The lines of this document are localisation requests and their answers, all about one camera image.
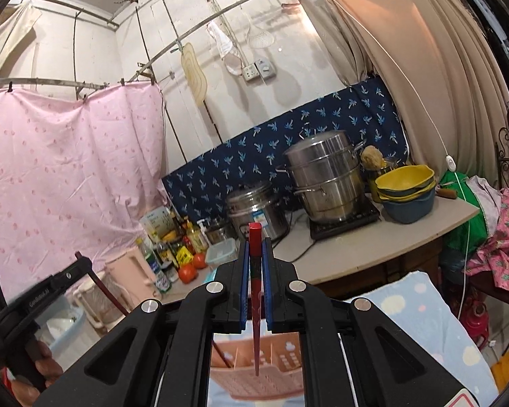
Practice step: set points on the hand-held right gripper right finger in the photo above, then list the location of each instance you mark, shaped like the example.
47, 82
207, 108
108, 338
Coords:
266, 288

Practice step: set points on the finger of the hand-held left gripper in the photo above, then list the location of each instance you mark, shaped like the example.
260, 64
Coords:
74, 273

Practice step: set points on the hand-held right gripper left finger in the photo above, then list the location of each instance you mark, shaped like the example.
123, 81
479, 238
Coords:
244, 288

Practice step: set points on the red chopstick black band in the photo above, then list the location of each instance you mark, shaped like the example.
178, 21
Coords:
255, 305

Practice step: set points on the dark maroon chopstick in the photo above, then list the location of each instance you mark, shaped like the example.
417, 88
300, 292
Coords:
222, 355
106, 292

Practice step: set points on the pink perforated utensil basket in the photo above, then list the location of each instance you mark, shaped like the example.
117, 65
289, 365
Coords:
275, 373

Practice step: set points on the person's left hand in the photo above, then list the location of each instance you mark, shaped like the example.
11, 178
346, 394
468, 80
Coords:
46, 364

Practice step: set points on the clear food container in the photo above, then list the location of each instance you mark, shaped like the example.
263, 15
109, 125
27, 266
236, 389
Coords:
220, 254

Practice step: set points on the red tomato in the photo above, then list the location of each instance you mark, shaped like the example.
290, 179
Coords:
186, 273
200, 260

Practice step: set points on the pink electric kettle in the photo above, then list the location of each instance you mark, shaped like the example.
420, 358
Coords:
129, 275

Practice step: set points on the small steel pot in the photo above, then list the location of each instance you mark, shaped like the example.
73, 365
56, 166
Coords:
216, 229

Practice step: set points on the steel rice cooker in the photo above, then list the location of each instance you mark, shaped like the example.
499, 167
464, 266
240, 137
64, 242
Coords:
256, 212

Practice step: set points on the black induction cooker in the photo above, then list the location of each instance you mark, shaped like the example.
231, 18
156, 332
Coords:
348, 222

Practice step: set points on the pink dotted curtain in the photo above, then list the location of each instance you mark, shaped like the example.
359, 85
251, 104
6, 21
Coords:
59, 169

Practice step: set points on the wooden counter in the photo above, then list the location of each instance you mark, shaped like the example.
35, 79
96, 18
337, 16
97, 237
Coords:
364, 241

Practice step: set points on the steel steamer pot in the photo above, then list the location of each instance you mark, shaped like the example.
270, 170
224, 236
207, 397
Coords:
326, 174

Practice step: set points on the navy floral cloth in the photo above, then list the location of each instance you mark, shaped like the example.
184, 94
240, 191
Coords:
246, 152

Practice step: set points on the light blue printed tablecloth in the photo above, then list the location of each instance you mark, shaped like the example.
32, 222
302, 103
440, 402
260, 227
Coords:
411, 330

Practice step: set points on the blue bowl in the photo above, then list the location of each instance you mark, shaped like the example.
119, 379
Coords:
407, 212

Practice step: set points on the tan loofah sponge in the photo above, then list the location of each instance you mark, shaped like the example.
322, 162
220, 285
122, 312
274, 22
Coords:
372, 157

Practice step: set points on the yellow bowl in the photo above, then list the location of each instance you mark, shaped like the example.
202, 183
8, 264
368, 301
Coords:
424, 193
403, 176

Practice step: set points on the green bag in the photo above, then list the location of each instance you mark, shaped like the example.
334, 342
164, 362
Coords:
462, 216

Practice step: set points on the red plastic object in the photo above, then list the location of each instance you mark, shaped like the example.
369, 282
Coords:
477, 320

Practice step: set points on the hanging wooden board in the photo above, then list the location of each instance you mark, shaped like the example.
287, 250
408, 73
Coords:
194, 72

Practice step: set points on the pink pineapple print cloth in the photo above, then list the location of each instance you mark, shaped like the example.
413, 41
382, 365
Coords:
502, 241

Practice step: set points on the beige hanging cloth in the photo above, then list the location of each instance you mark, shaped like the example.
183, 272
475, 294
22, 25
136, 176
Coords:
6, 38

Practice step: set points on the white slotted ladle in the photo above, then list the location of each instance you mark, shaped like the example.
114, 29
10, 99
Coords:
261, 38

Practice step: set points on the beige curtain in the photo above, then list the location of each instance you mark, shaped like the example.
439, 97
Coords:
415, 51

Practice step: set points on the metal curtain rail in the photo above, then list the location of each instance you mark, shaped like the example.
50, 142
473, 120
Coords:
46, 82

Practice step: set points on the white wall socket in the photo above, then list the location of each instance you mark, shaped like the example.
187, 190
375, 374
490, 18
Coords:
258, 71

